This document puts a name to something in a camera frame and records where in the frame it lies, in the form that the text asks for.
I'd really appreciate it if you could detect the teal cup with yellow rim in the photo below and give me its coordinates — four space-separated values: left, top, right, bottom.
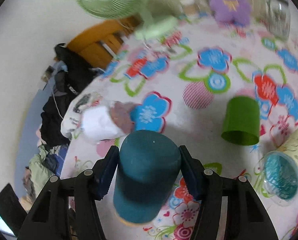
113 130 181 224

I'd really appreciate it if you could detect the clear cup with blue base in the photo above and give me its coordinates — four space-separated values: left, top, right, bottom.
262 129 298 207

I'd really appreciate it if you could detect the green plastic cup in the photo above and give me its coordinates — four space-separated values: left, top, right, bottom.
221 96 260 146

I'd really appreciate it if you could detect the white paper-wrapped cup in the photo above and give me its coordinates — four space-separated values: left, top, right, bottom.
80 101 135 142

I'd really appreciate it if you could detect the floral tablecloth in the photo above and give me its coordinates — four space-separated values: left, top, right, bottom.
61 16 298 239

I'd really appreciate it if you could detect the black jacket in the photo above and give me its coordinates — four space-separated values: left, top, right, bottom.
40 43 104 148

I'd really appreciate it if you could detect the wooden chair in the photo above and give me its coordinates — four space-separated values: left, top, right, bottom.
67 16 141 69

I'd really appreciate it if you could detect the glass mason jar mug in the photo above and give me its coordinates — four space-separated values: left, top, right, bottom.
267 0 291 40

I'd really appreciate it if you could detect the green desk fan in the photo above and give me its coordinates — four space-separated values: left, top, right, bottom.
76 0 178 41

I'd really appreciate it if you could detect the cotton swab container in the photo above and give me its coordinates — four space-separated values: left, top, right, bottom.
180 0 199 16

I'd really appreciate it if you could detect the purple plush bunny toy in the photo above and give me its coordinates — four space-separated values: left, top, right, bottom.
208 0 251 26

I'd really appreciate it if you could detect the white charging cable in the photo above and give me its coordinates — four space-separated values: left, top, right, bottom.
49 80 64 120

